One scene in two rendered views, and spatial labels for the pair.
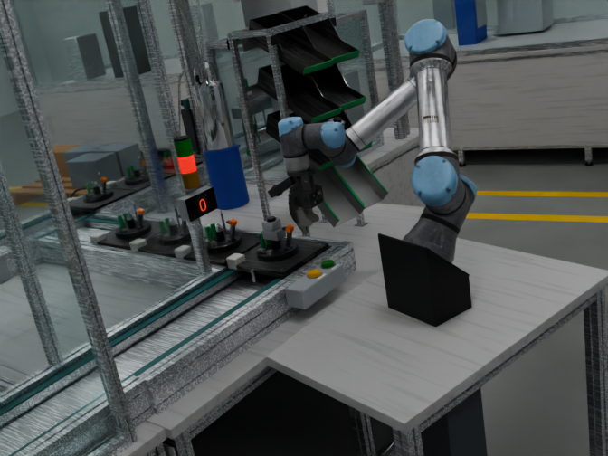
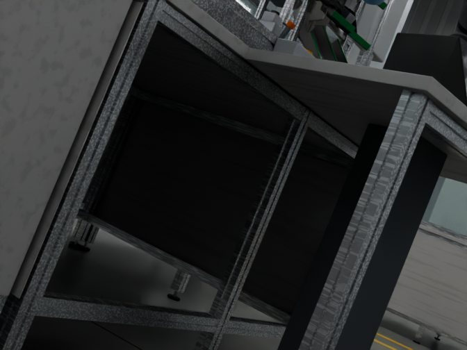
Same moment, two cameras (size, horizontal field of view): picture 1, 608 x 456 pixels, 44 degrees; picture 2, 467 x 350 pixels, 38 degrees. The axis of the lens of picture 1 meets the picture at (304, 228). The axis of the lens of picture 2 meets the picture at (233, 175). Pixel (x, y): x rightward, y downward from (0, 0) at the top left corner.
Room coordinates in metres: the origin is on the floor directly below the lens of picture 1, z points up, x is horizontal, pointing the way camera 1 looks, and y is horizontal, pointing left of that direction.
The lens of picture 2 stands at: (0.20, 0.28, 0.51)
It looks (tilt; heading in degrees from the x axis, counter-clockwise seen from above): 2 degrees up; 353
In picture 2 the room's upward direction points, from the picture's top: 22 degrees clockwise
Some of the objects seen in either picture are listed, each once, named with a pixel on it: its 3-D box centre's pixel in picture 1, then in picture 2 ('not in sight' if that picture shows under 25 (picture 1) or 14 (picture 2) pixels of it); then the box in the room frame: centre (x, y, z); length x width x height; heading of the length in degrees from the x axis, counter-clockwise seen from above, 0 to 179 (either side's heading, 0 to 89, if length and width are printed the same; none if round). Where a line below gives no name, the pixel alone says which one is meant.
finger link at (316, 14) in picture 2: (305, 222); (315, 16); (2.17, -0.01, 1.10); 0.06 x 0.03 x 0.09; 48
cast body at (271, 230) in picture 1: (270, 227); (268, 21); (2.29, 0.11, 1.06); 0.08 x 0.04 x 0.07; 48
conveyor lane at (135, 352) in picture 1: (213, 308); not in sight; (2.07, 0.32, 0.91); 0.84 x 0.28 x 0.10; 138
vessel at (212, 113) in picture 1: (211, 105); not in sight; (3.26, 0.30, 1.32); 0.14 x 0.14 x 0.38
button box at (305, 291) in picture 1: (316, 283); (300, 64); (2.07, -0.01, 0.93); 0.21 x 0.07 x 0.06; 138
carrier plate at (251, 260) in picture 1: (278, 255); not in sight; (2.28, 0.10, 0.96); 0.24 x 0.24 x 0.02; 48
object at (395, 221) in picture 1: (193, 270); (144, 57); (2.58, 0.43, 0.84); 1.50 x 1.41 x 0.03; 138
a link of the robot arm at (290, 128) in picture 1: (293, 137); not in sight; (2.18, -0.02, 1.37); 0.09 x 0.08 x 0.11; 64
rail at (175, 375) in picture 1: (261, 313); (247, 37); (1.97, 0.17, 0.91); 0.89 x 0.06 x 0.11; 138
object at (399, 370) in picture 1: (420, 308); (395, 130); (1.96, -0.29, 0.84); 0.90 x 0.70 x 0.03; 127
